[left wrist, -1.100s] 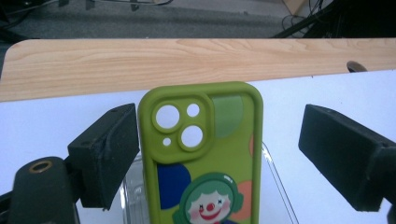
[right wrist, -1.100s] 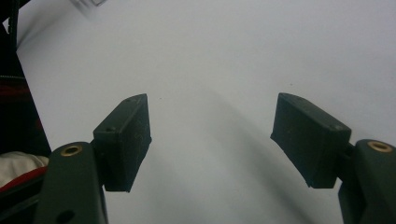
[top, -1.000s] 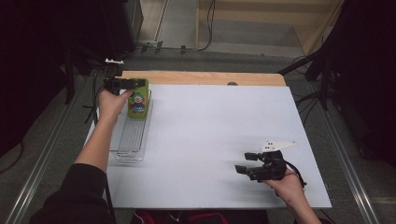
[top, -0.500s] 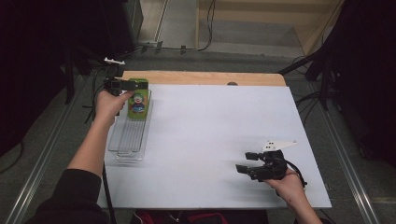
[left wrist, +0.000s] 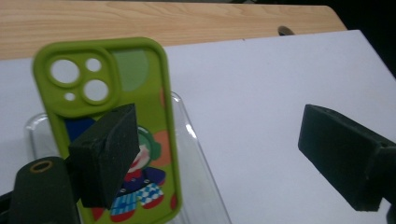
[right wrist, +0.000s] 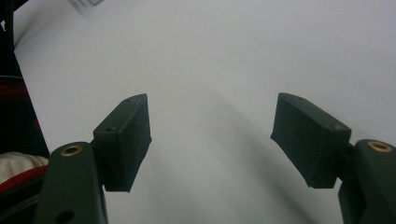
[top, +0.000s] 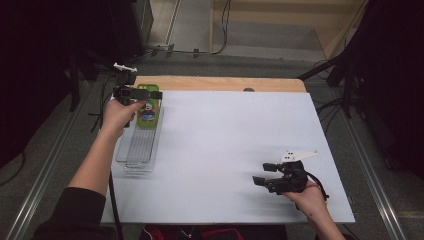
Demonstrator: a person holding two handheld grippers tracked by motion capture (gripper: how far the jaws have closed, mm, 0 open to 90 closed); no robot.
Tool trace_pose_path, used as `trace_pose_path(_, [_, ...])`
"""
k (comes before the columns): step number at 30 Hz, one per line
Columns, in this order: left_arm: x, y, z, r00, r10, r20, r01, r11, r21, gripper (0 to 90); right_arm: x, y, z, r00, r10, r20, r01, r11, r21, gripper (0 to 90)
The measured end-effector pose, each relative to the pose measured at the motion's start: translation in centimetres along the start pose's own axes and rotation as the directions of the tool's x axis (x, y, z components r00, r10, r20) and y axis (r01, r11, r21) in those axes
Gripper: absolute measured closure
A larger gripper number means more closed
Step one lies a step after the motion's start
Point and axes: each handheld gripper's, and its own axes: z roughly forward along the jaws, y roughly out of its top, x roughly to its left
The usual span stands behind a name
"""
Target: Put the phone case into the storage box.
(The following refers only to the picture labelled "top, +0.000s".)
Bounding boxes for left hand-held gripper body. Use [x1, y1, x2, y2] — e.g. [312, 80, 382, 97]
[112, 62, 139, 107]

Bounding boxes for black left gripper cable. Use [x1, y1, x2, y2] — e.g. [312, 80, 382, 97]
[89, 74, 125, 240]

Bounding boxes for white table board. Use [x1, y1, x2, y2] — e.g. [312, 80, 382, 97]
[96, 89, 356, 225]

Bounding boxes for black floor cables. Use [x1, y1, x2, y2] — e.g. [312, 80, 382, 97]
[314, 96, 346, 134]

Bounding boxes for black hanging cable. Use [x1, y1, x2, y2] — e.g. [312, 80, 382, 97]
[199, 0, 232, 56]

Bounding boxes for clear plastic container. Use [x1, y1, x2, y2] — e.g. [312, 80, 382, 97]
[115, 94, 165, 174]

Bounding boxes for black floor cable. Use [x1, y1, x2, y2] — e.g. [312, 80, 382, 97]
[0, 151, 27, 187]

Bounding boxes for black metal stand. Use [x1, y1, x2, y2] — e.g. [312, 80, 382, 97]
[68, 46, 129, 113]
[297, 49, 355, 118]

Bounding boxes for person's right hand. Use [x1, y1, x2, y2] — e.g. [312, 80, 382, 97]
[283, 180, 329, 221]

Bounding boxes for person's red garment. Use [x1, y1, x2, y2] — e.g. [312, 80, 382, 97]
[139, 224, 246, 240]

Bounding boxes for dark cabinet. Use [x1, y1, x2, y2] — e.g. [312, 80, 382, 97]
[108, 0, 154, 64]

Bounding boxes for black curtain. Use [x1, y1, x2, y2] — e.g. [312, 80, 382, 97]
[0, 0, 111, 168]
[346, 0, 424, 179]

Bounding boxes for light wooden frame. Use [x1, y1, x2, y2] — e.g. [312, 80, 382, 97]
[209, 0, 369, 60]

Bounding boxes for person's left hand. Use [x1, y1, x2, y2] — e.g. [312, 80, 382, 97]
[100, 99, 146, 139]

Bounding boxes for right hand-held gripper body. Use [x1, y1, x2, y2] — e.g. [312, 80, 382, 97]
[265, 150, 319, 196]

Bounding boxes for green cartoon phone case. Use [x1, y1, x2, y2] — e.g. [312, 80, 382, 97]
[135, 83, 161, 130]

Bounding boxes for wooden table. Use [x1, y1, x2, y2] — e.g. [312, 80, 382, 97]
[133, 75, 307, 93]

